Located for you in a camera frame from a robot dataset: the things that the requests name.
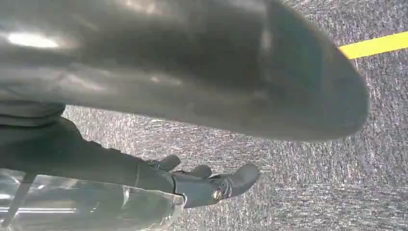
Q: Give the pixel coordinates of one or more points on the glossy curved plastic part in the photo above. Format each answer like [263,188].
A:
[95,207]

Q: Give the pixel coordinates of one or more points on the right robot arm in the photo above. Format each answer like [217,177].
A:
[28,113]

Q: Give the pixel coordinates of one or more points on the yellow floor tape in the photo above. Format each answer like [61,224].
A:
[376,44]

